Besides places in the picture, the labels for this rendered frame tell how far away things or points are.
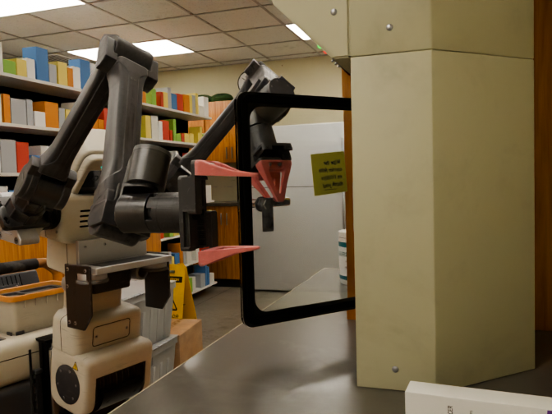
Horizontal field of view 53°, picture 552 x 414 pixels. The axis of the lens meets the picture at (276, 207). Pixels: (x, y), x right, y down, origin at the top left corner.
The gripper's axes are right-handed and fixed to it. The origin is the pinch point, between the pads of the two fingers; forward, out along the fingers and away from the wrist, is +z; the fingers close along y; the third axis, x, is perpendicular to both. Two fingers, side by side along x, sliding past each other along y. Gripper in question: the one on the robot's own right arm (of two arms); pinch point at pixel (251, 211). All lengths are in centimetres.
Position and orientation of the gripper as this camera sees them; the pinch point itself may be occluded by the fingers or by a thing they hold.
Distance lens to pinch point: 74.2
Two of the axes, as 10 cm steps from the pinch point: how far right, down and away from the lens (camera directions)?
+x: 3.2, -0.4, 9.5
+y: -0.3, -10.0, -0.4
